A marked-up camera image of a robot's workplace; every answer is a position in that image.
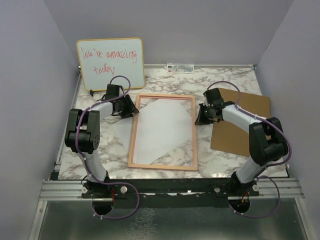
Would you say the brown cardboard backing board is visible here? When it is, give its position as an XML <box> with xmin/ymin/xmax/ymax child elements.
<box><xmin>210</xmin><ymin>92</ymin><xmax>271</xmax><ymax>157</ymax></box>

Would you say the white photo paper sheet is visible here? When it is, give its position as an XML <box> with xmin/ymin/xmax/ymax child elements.
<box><xmin>112</xmin><ymin>99</ymin><xmax>192</xmax><ymax>165</ymax></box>

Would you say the pink wooden photo frame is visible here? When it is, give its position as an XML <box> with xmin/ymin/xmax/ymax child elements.
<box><xmin>127</xmin><ymin>93</ymin><xmax>198</xmax><ymax>173</ymax></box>

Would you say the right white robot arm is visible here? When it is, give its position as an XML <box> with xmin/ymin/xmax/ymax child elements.
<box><xmin>194</xmin><ymin>88</ymin><xmax>289</xmax><ymax>196</ymax></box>

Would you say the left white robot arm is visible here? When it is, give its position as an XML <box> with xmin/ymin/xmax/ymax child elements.
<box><xmin>64</xmin><ymin>84</ymin><xmax>139</xmax><ymax>198</ymax></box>

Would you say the small whiteboard with red writing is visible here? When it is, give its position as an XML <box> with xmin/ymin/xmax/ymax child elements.
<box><xmin>76</xmin><ymin>37</ymin><xmax>145</xmax><ymax>92</ymax></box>

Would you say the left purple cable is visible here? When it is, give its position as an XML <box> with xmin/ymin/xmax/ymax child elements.
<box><xmin>74</xmin><ymin>74</ymin><xmax>141</xmax><ymax>221</ymax></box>

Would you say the white label strip at wall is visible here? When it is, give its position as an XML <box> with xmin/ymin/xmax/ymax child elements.
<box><xmin>165</xmin><ymin>63</ymin><xmax>195</xmax><ymax>74</ymax></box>

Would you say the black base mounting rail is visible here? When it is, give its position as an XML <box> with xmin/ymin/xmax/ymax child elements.
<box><xmin>81</xmin><ymin>177</ymin><xmax>259</xmax><ymax>209</ymax></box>

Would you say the aluminium front rail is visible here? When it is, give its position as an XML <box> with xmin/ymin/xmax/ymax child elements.
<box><xmin>39</xmin><ymin>177</ymin><xmax>305</xmax><ymax>201</ymax></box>

